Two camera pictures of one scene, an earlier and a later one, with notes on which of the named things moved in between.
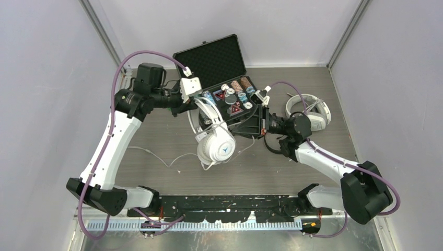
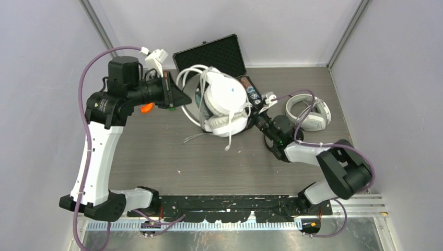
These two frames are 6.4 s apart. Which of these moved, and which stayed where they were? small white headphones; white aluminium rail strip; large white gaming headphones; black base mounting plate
Moved: small white headphones
Stayed: black base mounting plate; large white gaming headphones; white aluminium rail strip
